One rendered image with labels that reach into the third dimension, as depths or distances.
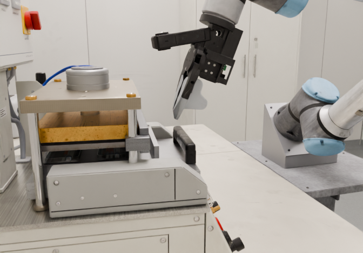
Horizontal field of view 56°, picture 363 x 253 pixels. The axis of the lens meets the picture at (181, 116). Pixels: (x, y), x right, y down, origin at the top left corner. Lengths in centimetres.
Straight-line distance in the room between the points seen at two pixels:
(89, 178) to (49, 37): 262
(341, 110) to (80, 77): 73
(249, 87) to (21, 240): 264
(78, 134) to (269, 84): 266
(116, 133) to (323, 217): 62
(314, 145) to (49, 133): 78
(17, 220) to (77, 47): 259
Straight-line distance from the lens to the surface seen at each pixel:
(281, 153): 130
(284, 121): 129
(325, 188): 117
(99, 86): 64
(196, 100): 67
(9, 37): 68
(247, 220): 92
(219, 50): 68
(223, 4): 67
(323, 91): 120
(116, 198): 56
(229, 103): 298
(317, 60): 391
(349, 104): 104
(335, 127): 109
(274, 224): 92
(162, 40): 65
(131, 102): 54
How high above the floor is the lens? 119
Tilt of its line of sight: 12 degrees down
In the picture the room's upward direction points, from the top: straight up
